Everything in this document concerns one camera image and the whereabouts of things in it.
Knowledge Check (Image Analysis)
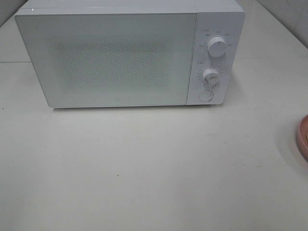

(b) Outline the lower white timer knob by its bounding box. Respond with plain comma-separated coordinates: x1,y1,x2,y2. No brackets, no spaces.
202,68,220,86

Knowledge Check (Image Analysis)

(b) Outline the upper white dial knob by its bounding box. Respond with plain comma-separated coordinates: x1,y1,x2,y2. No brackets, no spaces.
207,36,227,58

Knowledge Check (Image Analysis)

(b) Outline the round white door button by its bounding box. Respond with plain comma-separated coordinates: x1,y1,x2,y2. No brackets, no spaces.
198,90,214,102

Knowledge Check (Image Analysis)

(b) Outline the pink round plate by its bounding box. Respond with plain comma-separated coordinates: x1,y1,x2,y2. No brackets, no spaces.
296,115,308,162

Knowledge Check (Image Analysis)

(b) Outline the white microwave oven body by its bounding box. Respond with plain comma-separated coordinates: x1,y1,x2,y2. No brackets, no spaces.
15,0,245,107

